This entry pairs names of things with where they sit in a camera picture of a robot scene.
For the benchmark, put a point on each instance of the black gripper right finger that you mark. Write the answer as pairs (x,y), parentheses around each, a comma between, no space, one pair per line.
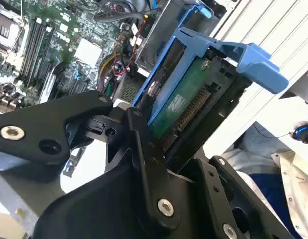
(211,181)

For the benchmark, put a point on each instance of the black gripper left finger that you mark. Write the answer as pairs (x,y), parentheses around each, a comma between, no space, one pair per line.
(31,124)

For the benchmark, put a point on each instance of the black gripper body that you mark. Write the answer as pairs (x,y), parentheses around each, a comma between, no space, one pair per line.
(99,211)

